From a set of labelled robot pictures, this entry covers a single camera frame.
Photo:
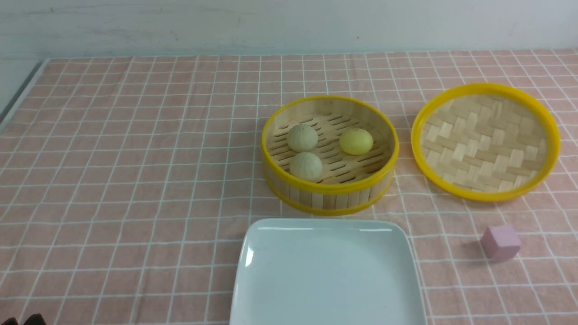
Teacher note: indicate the white steamed bun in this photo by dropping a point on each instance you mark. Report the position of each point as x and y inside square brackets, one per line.
[302, 138]
[306, 166]

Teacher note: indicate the yellow steamed bun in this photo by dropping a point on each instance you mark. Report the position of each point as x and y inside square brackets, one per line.
[356, 142]

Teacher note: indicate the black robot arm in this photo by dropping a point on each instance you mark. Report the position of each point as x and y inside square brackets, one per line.
[34, 319]

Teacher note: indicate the white square plate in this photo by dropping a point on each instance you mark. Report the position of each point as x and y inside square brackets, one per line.
[296, 271]

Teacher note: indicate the bamboo steamer basket yellow rim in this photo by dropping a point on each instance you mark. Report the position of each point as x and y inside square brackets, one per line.
[347, 184]

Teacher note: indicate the pink checkered tablecloth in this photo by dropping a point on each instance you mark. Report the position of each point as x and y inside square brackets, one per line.
[127, 185]

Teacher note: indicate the woven bamboo steamer lid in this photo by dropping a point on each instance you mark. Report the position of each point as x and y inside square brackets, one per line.
[485, 142]

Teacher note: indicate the pink cube block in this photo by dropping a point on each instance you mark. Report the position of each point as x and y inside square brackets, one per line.
[500, 243]

